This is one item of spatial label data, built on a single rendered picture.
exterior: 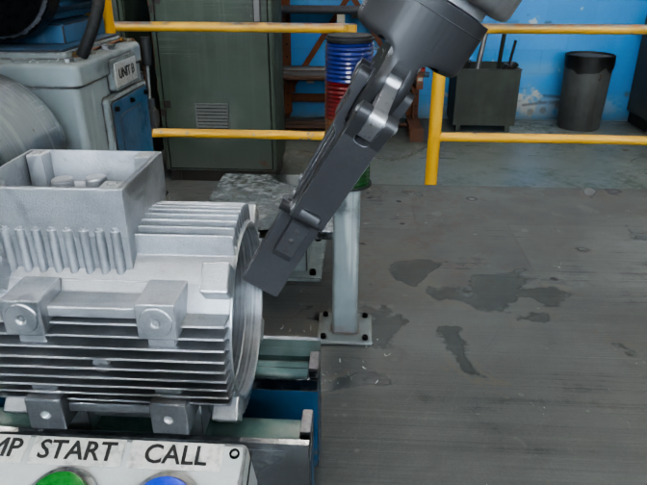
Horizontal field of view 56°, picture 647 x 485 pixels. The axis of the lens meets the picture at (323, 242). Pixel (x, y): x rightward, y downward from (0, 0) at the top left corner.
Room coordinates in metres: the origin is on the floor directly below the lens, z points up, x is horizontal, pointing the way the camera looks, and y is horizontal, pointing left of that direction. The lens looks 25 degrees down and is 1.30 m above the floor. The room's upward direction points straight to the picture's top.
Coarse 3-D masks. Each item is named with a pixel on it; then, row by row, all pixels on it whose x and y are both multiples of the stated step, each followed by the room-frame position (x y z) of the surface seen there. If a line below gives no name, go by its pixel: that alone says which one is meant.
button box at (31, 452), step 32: (0, 448) 0.23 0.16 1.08; (32, 448) 0.23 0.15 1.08; (64, 448) 0.23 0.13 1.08; (96, 448) 0.23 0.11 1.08; (128, 448) 0.23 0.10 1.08; (160, 448) 0.23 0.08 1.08; (192, 448) 0.23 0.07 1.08; (224, 448) 0.23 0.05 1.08; (0, 480) 0.22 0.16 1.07; (32, 480) 0.22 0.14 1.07; (96, 480) 0.22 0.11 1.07; (128, 480) 0.22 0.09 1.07; (192, 480) 0.22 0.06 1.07; (224, 480) 0.22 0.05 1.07; (256, 480) 0.25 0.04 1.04
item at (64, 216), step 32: (32, 160) 0.51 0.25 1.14; (64, 160) 0.53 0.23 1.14; (96, 160) 0.52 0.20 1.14; (128, 160) 0.52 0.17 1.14; (160, 160) 0.52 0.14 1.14; (0, 192) 0.43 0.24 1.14; (32, 192) 0.43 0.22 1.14; (64, 192) 0.43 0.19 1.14; (96, 192) 0.43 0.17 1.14; (128, 192) 0.44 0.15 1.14; (160, 192) 0.51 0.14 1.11; (0, 224) 0.43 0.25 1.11; (32, 224) 0.43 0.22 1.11; (64, 224) 0.43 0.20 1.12; (96, 224) 0.43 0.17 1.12; (128, 224) 0.43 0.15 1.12; (32, 256) 0.43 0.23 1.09; (64, 256) 0.43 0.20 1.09; (96, 256) 0.43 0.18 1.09; (128, 256) 0.43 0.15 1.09
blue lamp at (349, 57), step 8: (328, 48) 0.75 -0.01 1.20; (336, 48) 0.74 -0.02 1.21; (344, 48) 0.74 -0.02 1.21; (352, 48) 0.74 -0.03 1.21; (360, 48) 0.74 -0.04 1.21; (368, 48) 0.74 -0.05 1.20; (328, 56) 0.75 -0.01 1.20; (336, 56) 0.74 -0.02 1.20; (344, 56) 0.74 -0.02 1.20; (352, 56) 0.73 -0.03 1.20; (360, 56) 0.74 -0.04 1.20; (368, 56) 0.74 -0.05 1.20; (328, 64) 0.75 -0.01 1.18; (336, 64) 0.74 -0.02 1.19; (344, 64) 0.74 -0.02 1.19; (352, 64) 0.73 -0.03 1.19; (328, 72) 0.75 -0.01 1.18; (336, 72) 0.74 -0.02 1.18; (344, 72) 0.74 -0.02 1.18; (328, 80) 0.75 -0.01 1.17; (336, 80) 0.74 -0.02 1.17; (344, 80) 0.74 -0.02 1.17
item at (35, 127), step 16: (0, 80) 0.85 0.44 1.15; (0, 96) 0.81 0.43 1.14; (16, 96) 0.84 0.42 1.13; (32, 96) 0.86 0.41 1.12; (0, 112) 0.78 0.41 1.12; (16, 112) 0.81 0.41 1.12; (32, 112) 0.83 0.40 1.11; (48, 112) 0.89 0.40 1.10; (0, 128) 0.75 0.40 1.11; (16, 128) 0.78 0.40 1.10; (32, 128) 0.81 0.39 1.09; (48, 128) 0.84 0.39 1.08; (0, 144) 0.73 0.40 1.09; (16, 144) 0.76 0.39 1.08; (32, 144) 0.79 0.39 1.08; (48, 144) 0.83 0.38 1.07; (64, 144) 0.87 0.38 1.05; (0, 160) 0.71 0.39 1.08
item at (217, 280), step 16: (256, 208) 0.53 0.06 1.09; (256, 224) 0.53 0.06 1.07; (0, 256) 0.42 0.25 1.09; (0, 272) 0.41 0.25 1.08; (208, 272) 0.40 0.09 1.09; (224, 272) 0.40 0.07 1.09; (0, 288) 0.41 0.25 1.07; (208, 288) 0.40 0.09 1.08; (224, 288) 0.39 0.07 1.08; (16, 400) 0.41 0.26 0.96; (240, 400) 0.41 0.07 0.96; (224, 416) 0.40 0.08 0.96; (240, 416) 0.40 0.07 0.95
